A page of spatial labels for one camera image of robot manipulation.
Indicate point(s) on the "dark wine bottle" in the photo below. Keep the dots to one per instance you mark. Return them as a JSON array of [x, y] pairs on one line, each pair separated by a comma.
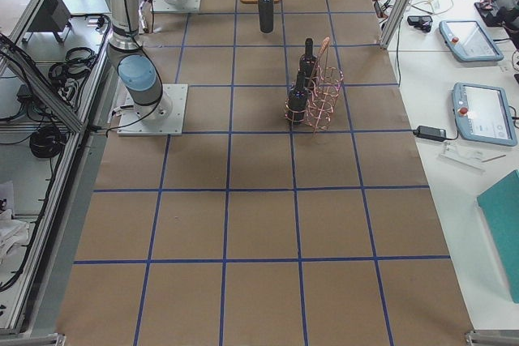
[[307, 61], [265, 9]]

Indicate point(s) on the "dark wine bottle end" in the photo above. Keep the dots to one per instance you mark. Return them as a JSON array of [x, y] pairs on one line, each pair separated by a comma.
[[297, 100]]

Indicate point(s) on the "blue teach pendant far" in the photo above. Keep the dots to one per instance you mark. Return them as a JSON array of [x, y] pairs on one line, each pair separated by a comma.
[[469, 41]]

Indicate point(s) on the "blue teach pendant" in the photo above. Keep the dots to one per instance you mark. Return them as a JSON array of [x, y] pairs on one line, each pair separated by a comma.
[[481, 114], [469, 41]]

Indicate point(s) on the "black power adapter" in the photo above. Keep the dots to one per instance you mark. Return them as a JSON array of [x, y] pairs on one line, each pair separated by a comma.
[[430, 133]]

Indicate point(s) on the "blue teach pendant near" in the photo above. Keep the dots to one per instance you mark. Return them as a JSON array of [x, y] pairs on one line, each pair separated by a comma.
[[481, 114]]

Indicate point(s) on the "clear acrylic holder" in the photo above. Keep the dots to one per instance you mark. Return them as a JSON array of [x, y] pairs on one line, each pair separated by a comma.
[[467, 157]]

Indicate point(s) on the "teal box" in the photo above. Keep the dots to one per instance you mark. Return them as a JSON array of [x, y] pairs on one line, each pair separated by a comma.
[[500, 207]]

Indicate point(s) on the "copper wire bottle basket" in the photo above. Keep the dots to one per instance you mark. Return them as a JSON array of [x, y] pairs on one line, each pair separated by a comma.
[[324, 91]]

